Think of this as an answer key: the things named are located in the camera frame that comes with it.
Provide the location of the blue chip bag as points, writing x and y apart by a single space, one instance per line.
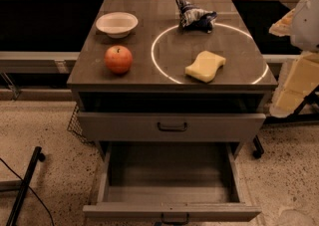
194 17

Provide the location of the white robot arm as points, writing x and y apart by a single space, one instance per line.
304 30

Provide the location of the grey drawer cabinet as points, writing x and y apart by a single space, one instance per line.
156 81

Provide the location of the open middle drawer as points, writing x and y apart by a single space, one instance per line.
171 183

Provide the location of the yellow sponge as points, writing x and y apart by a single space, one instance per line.
205 66

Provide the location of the red apple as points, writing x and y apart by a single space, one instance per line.
118 59

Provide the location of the white bowl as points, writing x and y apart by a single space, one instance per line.
117 24

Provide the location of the black stand leg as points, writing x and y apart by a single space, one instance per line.
23 188

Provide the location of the top drawer with handle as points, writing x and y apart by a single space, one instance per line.
171 127

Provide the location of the wire mesh basket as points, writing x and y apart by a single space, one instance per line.
75 129

